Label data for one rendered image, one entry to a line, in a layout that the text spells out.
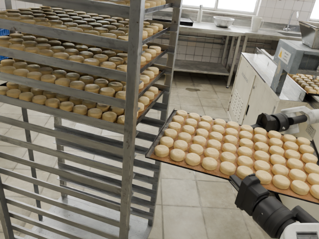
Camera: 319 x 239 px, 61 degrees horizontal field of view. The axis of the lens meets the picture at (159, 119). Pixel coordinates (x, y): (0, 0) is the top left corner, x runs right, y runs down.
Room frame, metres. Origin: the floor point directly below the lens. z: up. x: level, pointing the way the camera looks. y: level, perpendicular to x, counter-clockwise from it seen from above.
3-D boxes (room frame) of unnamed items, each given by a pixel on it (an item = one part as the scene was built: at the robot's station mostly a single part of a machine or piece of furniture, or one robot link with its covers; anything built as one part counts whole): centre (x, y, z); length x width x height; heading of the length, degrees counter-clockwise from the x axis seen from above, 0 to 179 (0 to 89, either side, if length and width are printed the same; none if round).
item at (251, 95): (2.38, -1.16, 0.42); 1.28 x 0.72 x 0.84; 0
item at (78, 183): (1.22, 0.28, 0.33); 0.64 x 0.03 x 0.03; 76
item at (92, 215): (0.83, 0.38, 0.60); 0.64 x 0.03 x 0.03; 76
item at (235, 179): (0.66, -0.27, 0.97); 0.06 x 0.03 x 0.02; 31
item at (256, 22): (4.37, -1.29, 0.98); 0.20 x 0.14 x 0.20; 45
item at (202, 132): (0.93, -0.17, 0.97); 0.05 x 0.05 x 0.02
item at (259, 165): (0.75, -0.36, 0.97); 0.05 x 0.05 x 0.02
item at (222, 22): (4.47, -0.81, 0.94); 0.33 x 0.33 x 0.12
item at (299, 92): (2.38, -0.96, 0.88); 1.28 x 0.01 x 0.07; 0
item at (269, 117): (1.10, -0.50, 0.96); 0.12 x 0.10 x 0.13; 121
